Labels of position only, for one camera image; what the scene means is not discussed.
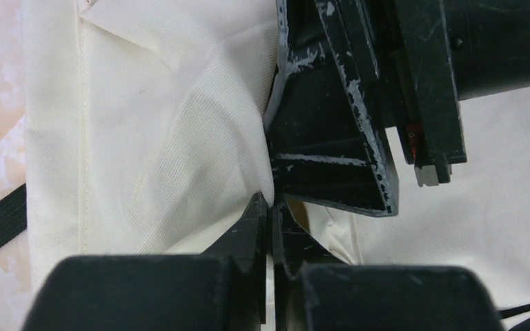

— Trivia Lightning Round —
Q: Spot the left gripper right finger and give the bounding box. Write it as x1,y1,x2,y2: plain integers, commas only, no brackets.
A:
271,201,502,330

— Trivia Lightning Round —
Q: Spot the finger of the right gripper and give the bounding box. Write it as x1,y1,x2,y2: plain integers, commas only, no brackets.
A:
264,1,399,217

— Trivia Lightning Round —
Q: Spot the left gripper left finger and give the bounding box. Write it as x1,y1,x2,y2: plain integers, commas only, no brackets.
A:
24,194,268,330

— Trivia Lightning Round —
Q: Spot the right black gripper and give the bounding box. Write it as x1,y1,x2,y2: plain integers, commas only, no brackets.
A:
335,1,530,186

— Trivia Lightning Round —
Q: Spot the cream canvas backpack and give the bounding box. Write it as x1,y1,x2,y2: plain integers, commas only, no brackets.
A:
0,1,530,330

